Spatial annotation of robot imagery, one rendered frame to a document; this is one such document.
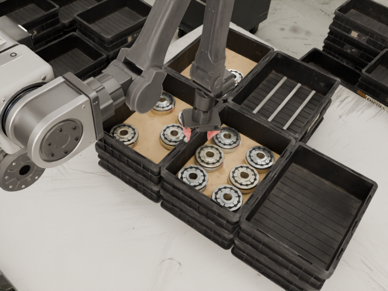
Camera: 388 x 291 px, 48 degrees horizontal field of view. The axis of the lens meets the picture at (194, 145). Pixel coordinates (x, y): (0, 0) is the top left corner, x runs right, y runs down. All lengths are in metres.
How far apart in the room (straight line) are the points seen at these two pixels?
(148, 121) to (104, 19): 1.22
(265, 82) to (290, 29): 1.87
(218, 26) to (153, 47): 0.21
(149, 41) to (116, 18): 1.91
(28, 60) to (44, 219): 0.86
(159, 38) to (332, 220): 0.91
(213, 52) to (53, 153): 0.46
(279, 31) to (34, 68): 3.00
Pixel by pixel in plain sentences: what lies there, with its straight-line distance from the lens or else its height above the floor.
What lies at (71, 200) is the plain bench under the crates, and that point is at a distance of 1.62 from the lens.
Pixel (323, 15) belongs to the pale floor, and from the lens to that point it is 4.00.
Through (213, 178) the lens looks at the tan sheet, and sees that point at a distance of 1.50.
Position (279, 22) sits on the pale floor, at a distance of 3.78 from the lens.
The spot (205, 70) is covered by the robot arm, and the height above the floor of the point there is 1.35.
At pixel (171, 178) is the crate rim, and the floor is 0.93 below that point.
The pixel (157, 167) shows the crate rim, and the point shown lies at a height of 0.93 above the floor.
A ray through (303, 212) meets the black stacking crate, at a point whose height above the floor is 0.83.
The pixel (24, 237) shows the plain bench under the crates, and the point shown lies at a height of 0.70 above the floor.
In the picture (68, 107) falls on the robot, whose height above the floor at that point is 1.51.
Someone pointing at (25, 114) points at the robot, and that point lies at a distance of 0.79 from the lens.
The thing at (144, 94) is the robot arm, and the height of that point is 1.45.
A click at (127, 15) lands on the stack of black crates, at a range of 2.79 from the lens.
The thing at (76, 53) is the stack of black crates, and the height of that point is 0.38.
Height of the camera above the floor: 2.05
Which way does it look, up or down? 50 degrees down
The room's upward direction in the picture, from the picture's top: 6 degrees clockwise
